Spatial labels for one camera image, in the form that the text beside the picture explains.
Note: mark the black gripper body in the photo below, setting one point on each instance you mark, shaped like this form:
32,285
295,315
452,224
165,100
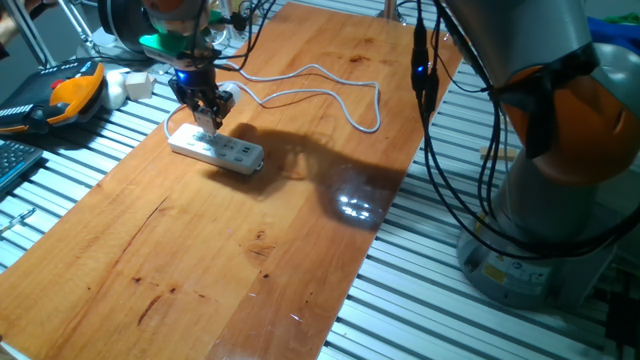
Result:
195,82

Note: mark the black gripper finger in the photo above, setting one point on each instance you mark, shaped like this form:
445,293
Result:
224,105
187,102

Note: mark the white bulb holder with bulb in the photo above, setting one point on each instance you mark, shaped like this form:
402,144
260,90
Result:
207,120

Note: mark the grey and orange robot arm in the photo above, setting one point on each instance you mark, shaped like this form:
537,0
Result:
525,35

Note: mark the bare person hand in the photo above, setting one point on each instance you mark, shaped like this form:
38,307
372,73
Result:
7,27

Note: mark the white power strip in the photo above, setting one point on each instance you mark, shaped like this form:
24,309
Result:
215,148

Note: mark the pale wooden cube block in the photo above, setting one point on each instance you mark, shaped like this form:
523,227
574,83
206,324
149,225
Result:
139,86

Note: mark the white rounded object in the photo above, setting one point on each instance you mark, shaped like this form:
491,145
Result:
116,90

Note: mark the black round drum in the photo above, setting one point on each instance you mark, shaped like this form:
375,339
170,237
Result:
120,25

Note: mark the orange and black teach pendant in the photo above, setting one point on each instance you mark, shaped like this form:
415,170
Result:
75,92

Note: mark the grey metal bar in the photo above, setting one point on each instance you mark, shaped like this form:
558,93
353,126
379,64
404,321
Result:
30,40

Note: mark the brown wooden board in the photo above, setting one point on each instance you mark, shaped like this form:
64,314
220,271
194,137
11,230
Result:
225,280

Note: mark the black keyboard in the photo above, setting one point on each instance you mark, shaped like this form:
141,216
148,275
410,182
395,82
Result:
15,160

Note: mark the small metal hand tool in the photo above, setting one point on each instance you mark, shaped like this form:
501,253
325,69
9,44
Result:
20,218

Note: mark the blue bag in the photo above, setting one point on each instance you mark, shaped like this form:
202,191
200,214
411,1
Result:
615,32

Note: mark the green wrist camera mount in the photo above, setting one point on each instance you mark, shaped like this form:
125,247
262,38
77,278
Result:
165,42

